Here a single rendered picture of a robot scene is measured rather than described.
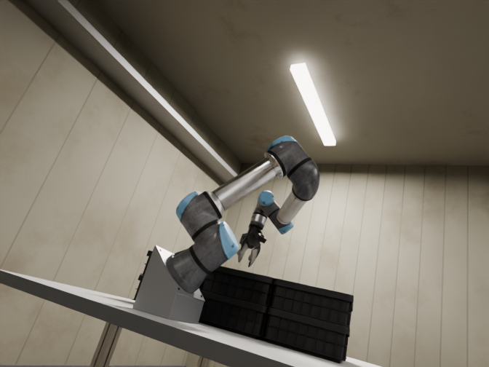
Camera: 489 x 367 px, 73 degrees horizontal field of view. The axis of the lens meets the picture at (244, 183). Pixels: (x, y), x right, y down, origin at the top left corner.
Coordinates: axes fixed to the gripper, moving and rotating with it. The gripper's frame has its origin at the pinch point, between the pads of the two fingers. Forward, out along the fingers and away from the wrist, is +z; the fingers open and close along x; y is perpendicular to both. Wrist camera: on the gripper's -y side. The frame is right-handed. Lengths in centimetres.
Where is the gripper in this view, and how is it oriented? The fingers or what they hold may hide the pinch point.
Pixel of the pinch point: (245, 261)
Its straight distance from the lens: 163.0
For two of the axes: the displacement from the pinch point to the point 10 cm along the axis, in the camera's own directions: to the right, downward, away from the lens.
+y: -4.7, 2.2, 8.6
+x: -8.2, -4.8, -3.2
